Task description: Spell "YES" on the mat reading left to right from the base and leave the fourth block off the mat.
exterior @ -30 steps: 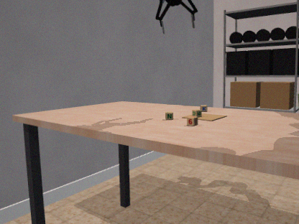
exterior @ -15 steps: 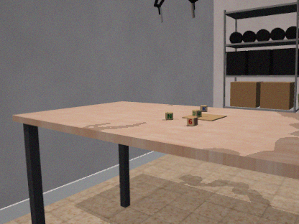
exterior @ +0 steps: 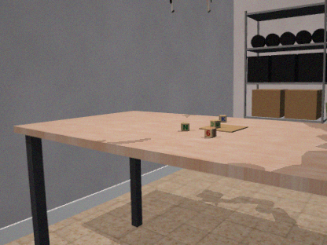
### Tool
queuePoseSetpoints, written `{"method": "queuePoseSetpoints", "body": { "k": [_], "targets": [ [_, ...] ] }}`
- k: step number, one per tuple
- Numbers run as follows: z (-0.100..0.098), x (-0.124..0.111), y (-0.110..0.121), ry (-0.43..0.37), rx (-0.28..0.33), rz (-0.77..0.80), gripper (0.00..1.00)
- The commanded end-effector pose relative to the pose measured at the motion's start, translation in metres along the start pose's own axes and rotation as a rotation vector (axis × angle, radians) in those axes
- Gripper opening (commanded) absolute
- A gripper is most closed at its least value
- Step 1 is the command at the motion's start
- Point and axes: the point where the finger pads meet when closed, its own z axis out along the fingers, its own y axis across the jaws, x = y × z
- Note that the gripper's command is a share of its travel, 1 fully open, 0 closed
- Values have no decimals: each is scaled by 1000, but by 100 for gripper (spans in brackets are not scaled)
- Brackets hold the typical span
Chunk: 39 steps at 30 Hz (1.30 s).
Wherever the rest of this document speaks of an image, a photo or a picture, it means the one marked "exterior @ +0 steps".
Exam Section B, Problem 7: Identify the tan flat mat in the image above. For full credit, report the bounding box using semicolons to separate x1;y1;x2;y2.
200;124;248;133

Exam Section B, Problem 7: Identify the wooden letter block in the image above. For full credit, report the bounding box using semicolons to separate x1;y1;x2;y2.
210;119;221;128
219;115;226;123
204;127;216;138
181;122;189;131

